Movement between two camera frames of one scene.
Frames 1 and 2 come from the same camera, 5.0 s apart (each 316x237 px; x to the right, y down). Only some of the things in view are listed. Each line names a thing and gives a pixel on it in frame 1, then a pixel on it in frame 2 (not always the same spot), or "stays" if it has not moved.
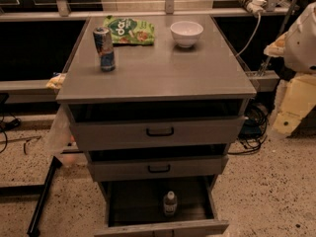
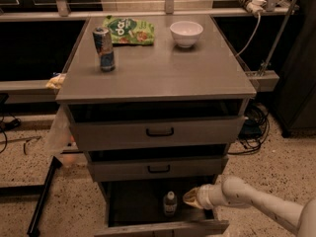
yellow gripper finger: (297, 99) -> (206, 196)
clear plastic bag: (61, 138) stays
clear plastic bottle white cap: (170, 204) stays
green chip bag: (129, 31) stays
